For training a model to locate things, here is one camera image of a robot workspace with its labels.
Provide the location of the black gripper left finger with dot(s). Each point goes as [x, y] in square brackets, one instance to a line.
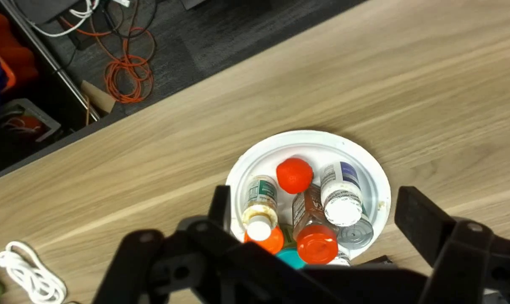
[210, 263]

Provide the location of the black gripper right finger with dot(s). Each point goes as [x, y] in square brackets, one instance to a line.
[469, 258]

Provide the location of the white bottle green label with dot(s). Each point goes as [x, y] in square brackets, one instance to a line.
[261, 211]

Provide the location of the green tub teal lid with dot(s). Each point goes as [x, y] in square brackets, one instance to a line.
[291, 258]

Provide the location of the brown spice jar orange lid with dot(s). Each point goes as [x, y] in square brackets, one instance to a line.
[317, 233]

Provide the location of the red toy strawberry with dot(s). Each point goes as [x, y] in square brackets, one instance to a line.
[295, 174]

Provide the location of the white bottle purple label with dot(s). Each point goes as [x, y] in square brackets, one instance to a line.
[342, 196]

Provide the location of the white paper plate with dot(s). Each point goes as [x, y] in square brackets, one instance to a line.
[323, 149]

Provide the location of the red white box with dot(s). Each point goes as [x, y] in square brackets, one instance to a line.
[28, 120]

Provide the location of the orange and blue bag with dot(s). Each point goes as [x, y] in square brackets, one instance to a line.
[8, 61]

